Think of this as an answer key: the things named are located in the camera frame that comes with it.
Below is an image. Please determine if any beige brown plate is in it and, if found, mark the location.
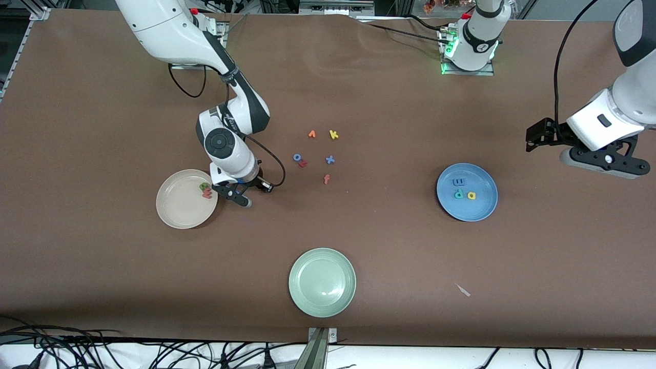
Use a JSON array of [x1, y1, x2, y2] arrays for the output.
[[156, 169, 219, 229]]

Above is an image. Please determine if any orange background object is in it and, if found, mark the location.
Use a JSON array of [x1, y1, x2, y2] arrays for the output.
[[423, 0, 462, 13]]

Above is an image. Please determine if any blue plate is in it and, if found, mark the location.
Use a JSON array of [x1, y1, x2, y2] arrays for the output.
[[436, 163, 499, 222]]

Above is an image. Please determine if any light green plate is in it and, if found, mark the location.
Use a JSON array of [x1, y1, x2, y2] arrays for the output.
[[288, 248, 357, 318]]

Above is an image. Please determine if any black floor cable tangle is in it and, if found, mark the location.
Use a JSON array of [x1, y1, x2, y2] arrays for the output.
[[0, 314, 308, 369]]

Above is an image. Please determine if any aluminium frame rail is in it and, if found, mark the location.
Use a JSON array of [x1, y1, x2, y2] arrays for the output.
[[0, 0, 70, 100]]

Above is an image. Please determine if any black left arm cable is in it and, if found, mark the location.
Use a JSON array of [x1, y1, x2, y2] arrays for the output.
[[553, 0, 632, 140]]

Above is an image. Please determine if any black background stand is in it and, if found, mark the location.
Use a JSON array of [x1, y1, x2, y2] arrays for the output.
[[260, 0, 300, 15]]

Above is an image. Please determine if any silver metal plate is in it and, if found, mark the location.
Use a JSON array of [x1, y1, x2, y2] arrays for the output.
[[299, 0, 376, 12]]

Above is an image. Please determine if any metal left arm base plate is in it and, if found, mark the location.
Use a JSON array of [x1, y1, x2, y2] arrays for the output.
[[440, 26, 495, 76]]

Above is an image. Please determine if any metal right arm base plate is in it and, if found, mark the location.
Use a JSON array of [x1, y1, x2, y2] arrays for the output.
[[171, 20, 229, 70]]

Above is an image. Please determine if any brown table cover sheet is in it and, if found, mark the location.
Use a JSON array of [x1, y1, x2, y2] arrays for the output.
[[0, 9, 656, 350]]

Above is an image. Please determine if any black base cable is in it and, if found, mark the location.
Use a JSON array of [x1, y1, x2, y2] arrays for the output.
[[405, 14, 455, 33], [364, 22, 446, 46]]

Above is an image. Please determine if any metal table edge bracket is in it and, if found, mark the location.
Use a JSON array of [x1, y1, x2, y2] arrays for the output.
[[306, 327, 339, 369]]

